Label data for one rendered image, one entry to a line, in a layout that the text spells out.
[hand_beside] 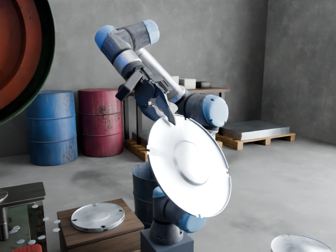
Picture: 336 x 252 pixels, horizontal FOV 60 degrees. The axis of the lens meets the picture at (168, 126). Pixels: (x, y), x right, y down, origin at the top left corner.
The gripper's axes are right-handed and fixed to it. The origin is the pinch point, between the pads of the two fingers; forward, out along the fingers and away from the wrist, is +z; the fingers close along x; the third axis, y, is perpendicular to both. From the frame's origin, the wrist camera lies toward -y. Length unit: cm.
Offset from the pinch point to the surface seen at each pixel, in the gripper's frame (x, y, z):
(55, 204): 193, 83, -45
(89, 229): 94, 28, 2
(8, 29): 35, 5, -77
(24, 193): 51, -15, -15
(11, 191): 55, -16, -18
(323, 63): -17, 465, -10
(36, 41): 33, 12, -68
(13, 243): 59, -22, -3
